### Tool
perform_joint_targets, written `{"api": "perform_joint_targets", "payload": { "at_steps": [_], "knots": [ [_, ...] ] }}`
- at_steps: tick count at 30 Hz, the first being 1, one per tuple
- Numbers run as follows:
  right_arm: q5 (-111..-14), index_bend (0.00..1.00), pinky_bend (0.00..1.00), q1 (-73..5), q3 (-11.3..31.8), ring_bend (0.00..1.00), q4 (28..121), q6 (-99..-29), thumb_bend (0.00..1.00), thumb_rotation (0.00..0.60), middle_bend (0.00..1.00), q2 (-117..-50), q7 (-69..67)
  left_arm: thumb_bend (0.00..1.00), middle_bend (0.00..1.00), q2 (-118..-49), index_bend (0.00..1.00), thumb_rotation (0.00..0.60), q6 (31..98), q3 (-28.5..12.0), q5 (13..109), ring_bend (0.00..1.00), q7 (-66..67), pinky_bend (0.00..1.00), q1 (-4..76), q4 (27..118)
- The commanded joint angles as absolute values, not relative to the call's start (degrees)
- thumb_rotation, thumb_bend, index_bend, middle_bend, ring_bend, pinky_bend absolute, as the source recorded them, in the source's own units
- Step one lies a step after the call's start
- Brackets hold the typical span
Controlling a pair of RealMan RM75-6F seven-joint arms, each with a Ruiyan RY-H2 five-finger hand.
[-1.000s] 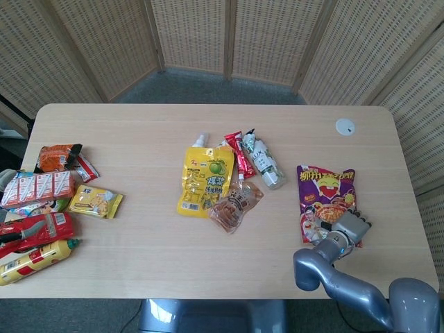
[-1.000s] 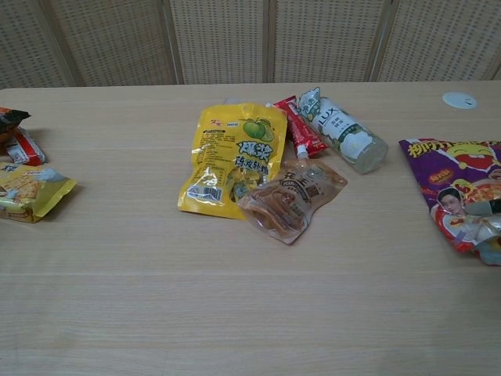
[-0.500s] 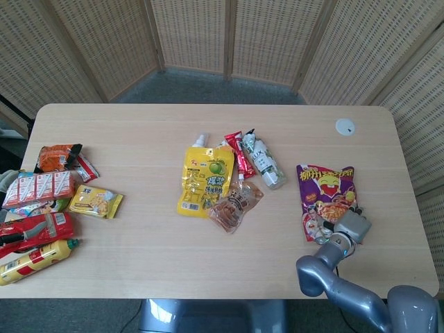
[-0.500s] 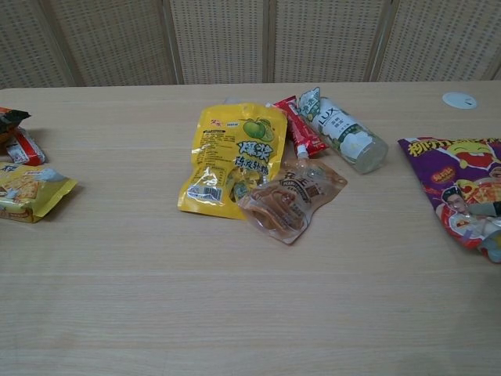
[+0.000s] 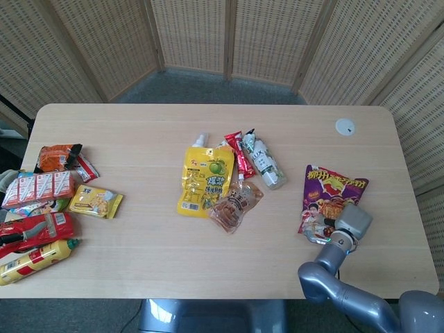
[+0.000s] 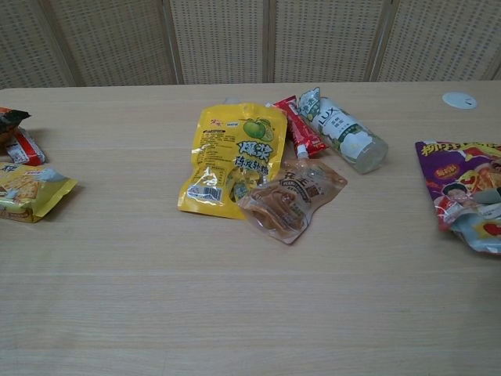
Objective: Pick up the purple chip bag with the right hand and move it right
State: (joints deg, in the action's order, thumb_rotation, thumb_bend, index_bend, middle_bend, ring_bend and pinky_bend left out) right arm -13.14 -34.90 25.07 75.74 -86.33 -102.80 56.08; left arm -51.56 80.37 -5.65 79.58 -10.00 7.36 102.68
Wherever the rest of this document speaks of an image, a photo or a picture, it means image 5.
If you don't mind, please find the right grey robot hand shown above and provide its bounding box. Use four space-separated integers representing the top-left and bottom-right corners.
321 203 374 244

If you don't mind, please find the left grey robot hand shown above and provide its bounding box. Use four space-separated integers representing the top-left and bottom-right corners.
0 169 17 194

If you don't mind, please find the purple red snack bag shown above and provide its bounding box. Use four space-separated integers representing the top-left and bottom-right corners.
297 164 370 246

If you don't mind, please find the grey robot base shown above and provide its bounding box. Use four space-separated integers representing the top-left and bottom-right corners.
138 298 289 333

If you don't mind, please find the orange drink carton pack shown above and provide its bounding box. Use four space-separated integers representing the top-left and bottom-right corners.
1 169 76 209

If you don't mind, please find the colourful cartoon snack packet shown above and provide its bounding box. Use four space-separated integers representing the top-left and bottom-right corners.
13 197 70 218

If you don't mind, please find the orange snack bag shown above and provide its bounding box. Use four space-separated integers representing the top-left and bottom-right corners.
34 143 83 173

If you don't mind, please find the black stand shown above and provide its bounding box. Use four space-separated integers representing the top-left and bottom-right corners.
0 94 35 130

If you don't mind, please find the red white small packet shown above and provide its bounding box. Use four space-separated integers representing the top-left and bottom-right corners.
71 154 101 184

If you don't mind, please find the yellow bottle green cap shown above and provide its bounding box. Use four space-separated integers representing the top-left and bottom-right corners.
0 238 83 287

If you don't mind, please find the yellow cracker bag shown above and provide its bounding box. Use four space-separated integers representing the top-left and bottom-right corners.
67 184 124 220

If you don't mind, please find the white round table grommet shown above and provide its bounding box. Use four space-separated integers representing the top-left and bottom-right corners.
335 118 357 137

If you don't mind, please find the clear LUX bottle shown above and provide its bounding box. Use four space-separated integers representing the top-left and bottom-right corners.
241 128 288 191

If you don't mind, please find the clear brown snack pouch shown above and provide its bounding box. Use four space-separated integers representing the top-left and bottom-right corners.
207 178 264 235

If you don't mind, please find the red stick sachet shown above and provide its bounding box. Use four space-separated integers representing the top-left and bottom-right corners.
223 130 256 180

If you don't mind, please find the yellow candy pouch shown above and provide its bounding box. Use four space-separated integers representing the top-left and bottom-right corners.
177 145 236 219

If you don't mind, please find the woven wooden folding screen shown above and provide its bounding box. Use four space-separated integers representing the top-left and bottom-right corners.
0 0 444 292

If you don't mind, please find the grey black handled tool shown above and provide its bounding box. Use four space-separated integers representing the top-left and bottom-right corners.
0 221 50 243

